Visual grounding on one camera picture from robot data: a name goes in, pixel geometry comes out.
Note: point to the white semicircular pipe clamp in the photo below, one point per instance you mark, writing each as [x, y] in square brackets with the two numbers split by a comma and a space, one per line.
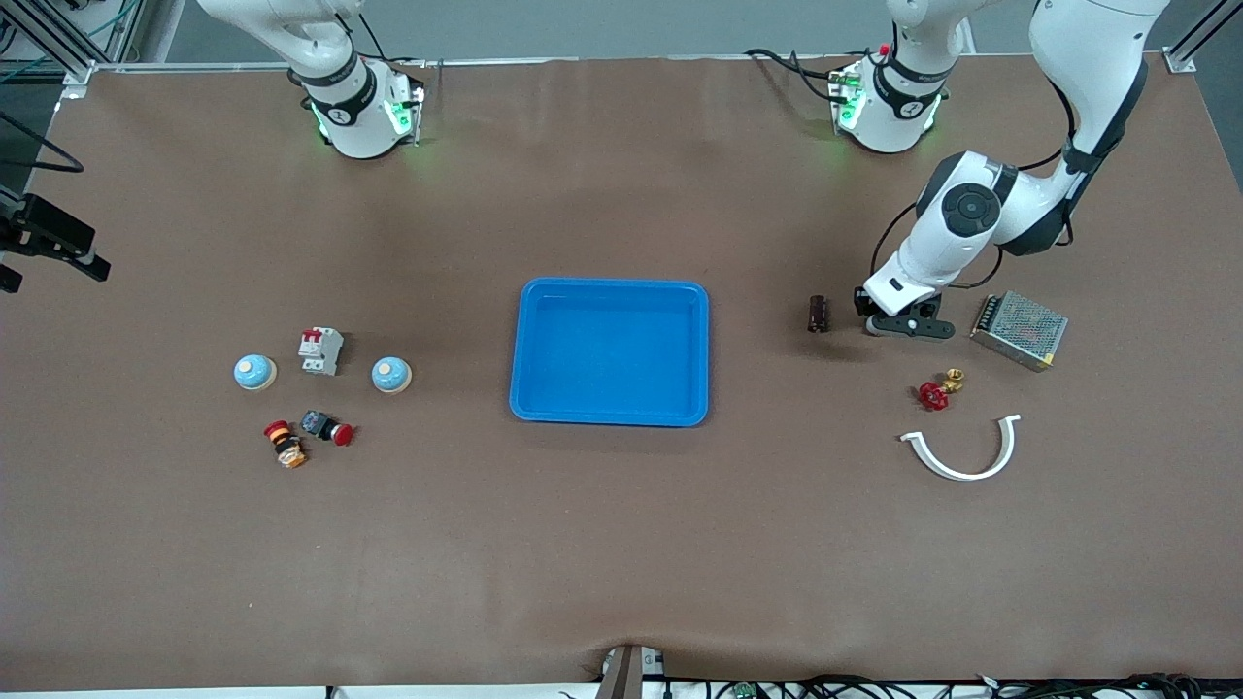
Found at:
[966, 476]

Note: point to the orange red push button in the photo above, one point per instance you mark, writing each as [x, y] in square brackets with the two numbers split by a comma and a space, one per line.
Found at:
[288, 449]

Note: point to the black red emergency stop button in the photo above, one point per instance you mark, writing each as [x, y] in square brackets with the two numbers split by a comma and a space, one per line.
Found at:
[316, 423]

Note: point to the blue plastic tray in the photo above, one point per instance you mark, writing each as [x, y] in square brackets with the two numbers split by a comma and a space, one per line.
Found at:
[612, 354]

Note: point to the light blue bell white knob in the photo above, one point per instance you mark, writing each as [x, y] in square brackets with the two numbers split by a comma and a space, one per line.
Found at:
[254, 373]

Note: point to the light blue bell tan knob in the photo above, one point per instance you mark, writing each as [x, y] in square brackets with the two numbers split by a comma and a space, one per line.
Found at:
[391, 375]

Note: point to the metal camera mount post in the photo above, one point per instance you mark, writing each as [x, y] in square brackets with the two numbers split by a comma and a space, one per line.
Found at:
[629, 680]

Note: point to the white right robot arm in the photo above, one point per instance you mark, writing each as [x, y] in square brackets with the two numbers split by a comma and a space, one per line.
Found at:
[354, 107]

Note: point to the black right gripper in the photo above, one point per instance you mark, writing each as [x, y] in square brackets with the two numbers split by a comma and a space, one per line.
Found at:
[34, 230]

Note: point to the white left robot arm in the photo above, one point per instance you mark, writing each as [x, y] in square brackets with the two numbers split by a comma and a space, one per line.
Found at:
[932, 262]

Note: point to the white red circuit breaker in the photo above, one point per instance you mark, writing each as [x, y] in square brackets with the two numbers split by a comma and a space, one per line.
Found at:
[320, 351]

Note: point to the aluminium frame post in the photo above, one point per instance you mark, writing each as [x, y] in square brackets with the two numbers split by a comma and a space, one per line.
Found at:
[53, 44]
[1202, 31]

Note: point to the perforated metal power supply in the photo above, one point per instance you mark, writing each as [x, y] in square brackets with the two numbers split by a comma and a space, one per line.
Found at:
[1020, 330]

